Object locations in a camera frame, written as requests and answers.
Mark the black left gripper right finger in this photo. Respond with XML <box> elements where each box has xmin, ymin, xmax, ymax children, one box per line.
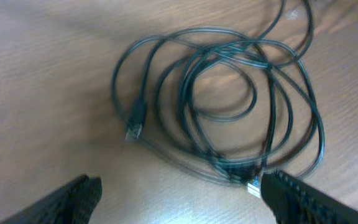
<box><xmin>260</xmin><ymin>171</ymin><xmax>358</xmax><ymax>224</ymax></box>

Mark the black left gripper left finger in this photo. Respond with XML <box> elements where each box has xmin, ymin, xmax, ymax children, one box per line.
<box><xmin>0</xmin><ymin>174</ymin><xmax>102</xmax><ymax>224</ymax></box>

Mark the black USB cable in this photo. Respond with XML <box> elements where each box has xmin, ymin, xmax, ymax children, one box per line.
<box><xmin>110</xmin><ymin>26</ymin><xmax>326</xmax><ymax>200</ymax></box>
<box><xmin>250</xmin><ymin>0</ymin><xmax>315</xmax><ymax>68</ymax></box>

